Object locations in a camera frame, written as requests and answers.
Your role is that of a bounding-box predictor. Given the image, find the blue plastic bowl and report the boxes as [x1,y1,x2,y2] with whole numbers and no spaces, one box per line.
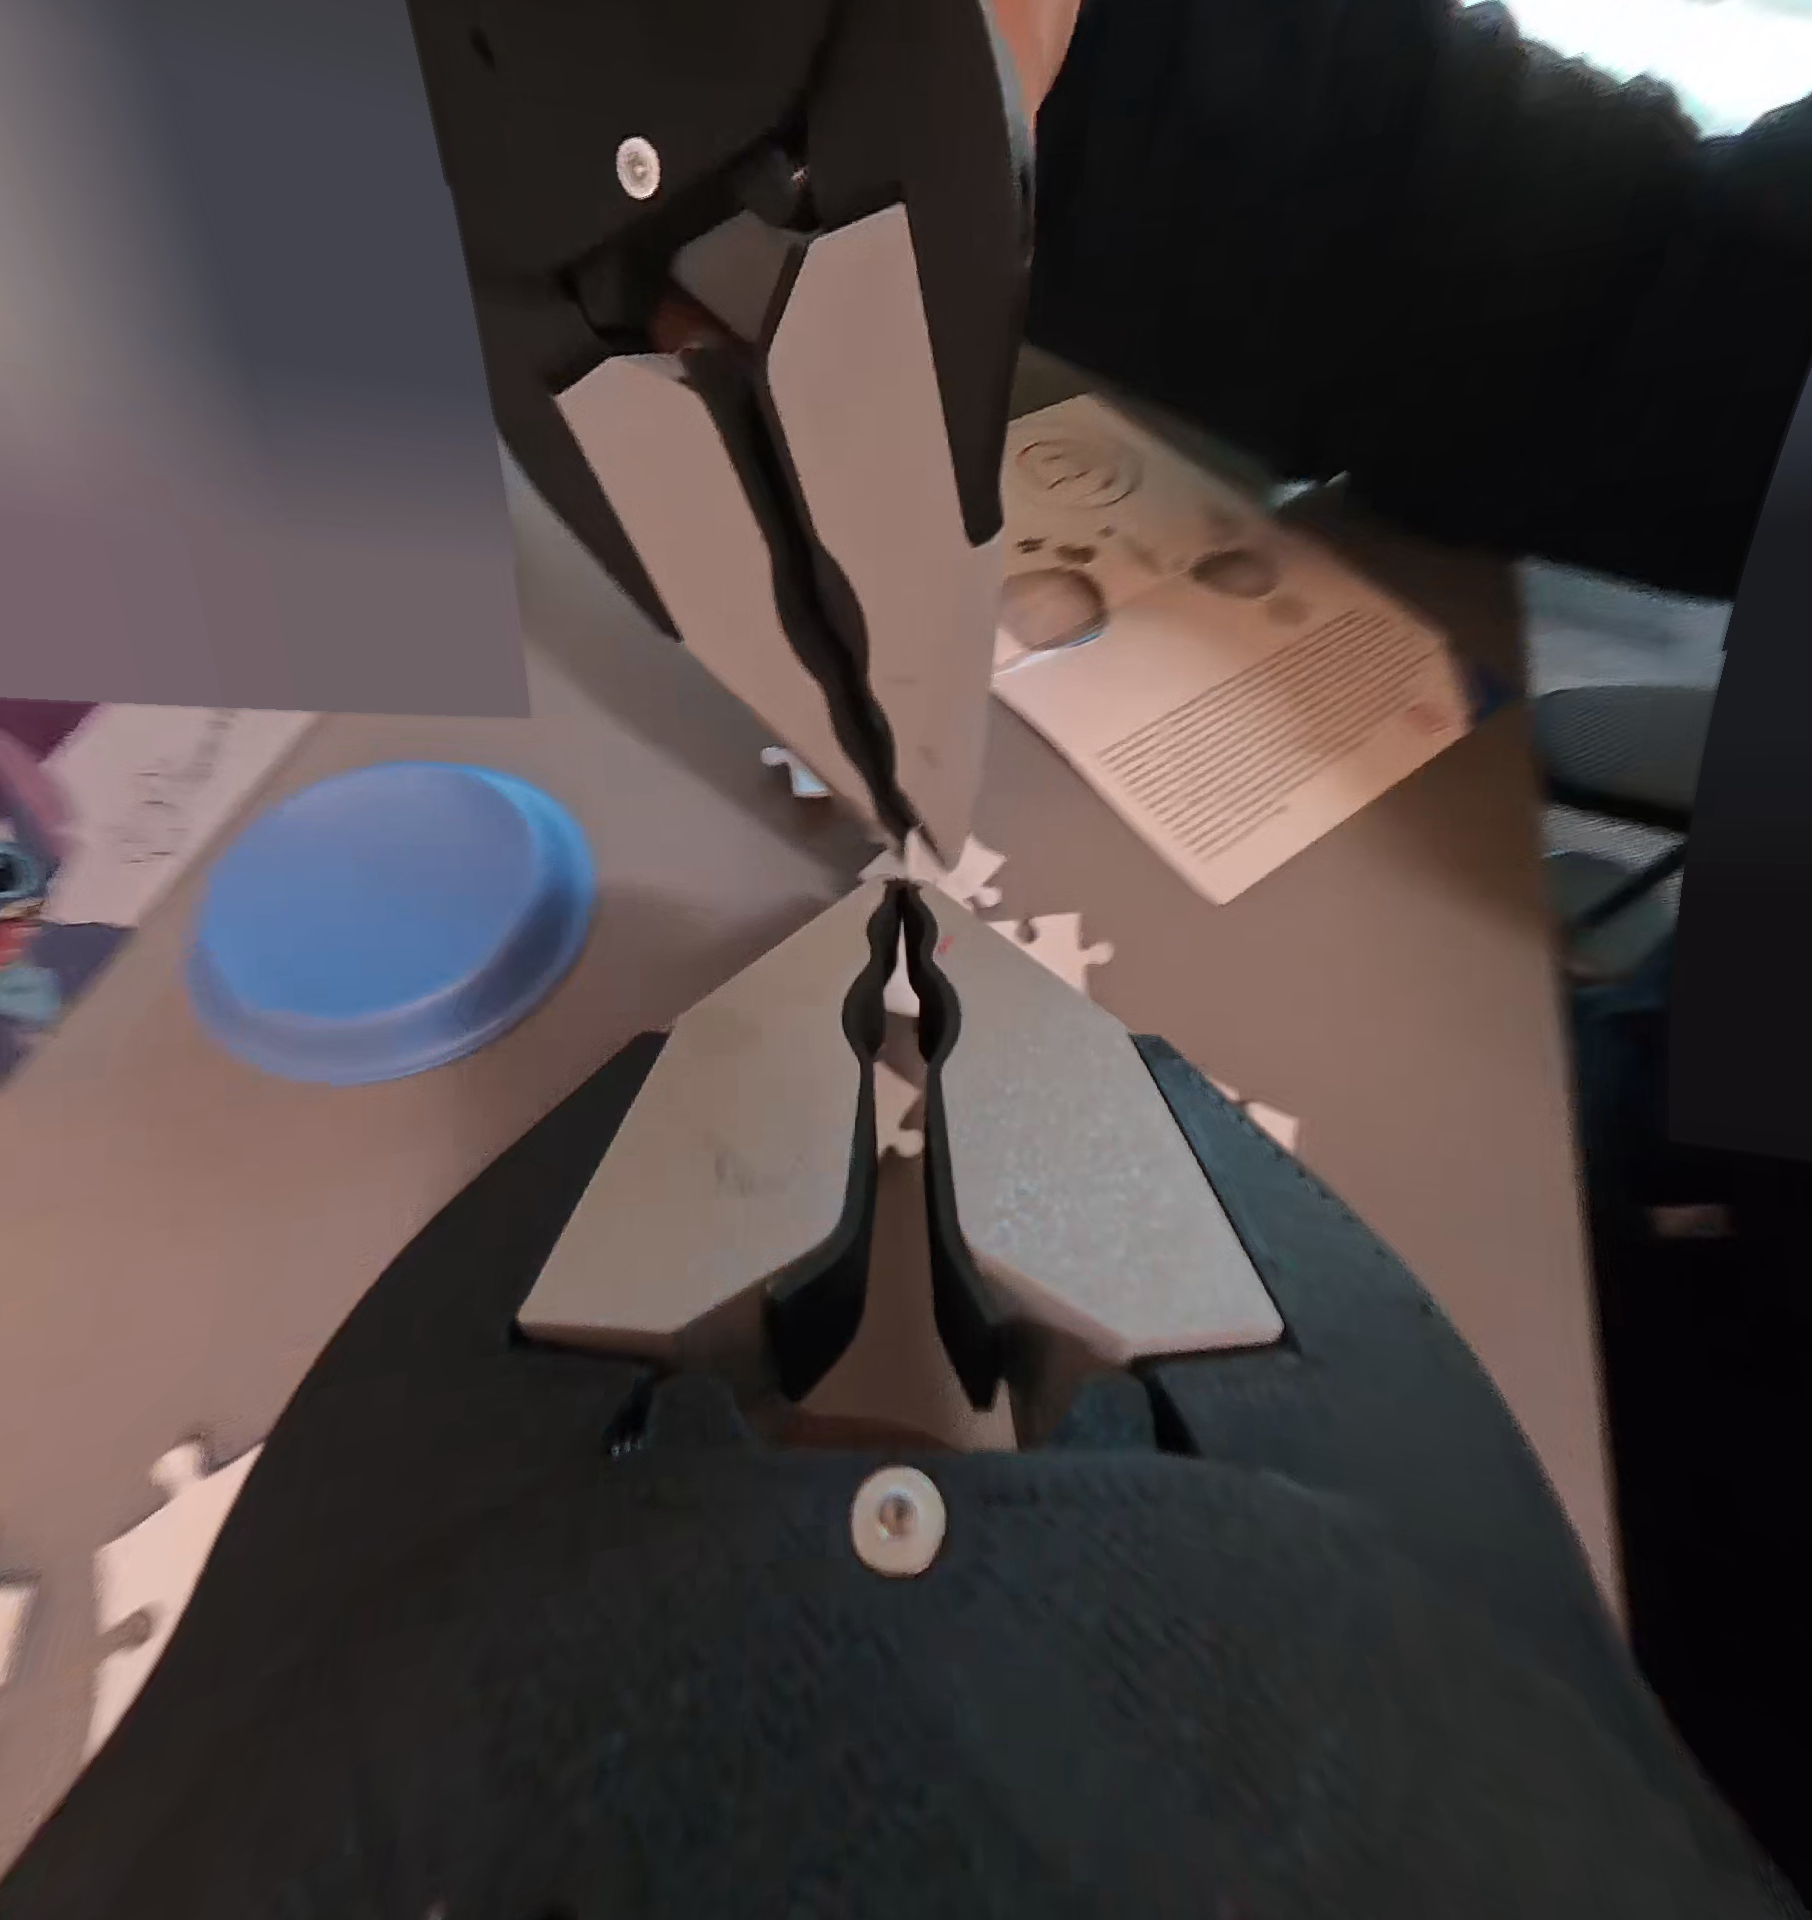
[184,758,601,1088]

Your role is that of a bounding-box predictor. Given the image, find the joined white puzzle pieces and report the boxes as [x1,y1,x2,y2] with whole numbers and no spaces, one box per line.
[857,828,1016,912]

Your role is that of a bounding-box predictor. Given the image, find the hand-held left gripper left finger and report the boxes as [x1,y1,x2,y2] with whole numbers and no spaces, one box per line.
[511,881,903,1400]

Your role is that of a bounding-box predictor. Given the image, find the person's right hand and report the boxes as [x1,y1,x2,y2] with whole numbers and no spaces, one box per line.
[990,0,1084,114]

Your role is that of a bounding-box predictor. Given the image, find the cartoon print puzzle box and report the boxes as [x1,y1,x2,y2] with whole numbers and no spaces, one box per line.
[0,702,320,1098]

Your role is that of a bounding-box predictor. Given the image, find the person's right forearm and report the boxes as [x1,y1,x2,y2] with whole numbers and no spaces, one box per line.
[1025,0,1812,607]

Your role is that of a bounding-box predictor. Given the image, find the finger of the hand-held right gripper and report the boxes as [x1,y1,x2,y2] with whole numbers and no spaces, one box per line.
[552,344,915,842]
[759,201,995,847]

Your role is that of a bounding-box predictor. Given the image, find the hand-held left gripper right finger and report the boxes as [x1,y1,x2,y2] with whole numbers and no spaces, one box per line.
[902,884,1286,1409]

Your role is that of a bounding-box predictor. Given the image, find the paper instruction leaflet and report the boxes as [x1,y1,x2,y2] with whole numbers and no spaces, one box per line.
[985,390,1476,908]

